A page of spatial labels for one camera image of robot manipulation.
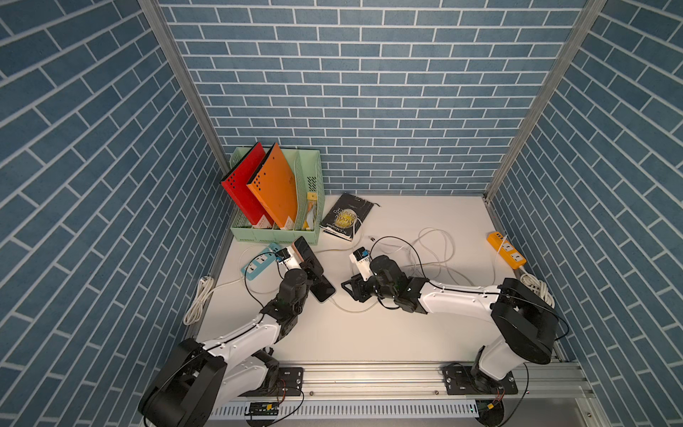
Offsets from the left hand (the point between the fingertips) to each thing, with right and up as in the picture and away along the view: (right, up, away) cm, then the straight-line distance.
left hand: (320, 258), depth 85 cm
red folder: (-28, +24, +1) cm, 37 cm away
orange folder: (-19, +25, +12) cm, 33 cm away
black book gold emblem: (+8, +14, +26) cm, 31 cm away
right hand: (+9, -7, -2) cm, 12 cm away
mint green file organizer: (-9, +31, +23) cm, 39 cm away
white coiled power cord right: (+75, -11, +5) cm, 76 cm away
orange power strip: (+66, +4, +16) cm, 68 cm away
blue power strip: (-23, -3, +11) cm, 25 cm away
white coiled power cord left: (-42, -18, +2) cm, 46 cm away
